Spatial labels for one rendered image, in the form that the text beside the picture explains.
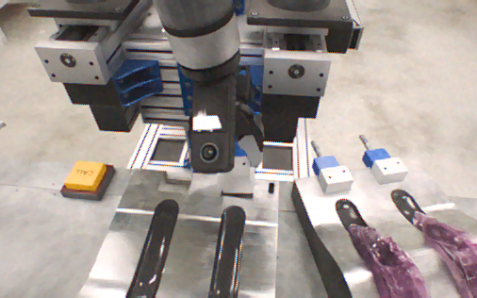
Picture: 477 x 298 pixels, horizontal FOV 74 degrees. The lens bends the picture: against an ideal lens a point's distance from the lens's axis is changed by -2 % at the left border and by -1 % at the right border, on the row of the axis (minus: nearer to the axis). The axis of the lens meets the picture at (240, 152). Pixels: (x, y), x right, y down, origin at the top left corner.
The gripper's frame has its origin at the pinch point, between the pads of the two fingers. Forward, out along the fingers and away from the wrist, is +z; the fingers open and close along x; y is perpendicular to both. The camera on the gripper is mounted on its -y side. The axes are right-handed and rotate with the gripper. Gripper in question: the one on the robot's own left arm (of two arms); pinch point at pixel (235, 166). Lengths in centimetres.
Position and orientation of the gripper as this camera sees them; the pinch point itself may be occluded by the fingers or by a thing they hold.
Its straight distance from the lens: 50.3
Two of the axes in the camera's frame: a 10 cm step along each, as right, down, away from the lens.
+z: 1.5, 5.9, 7.9
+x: -9.8, 0.1, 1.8
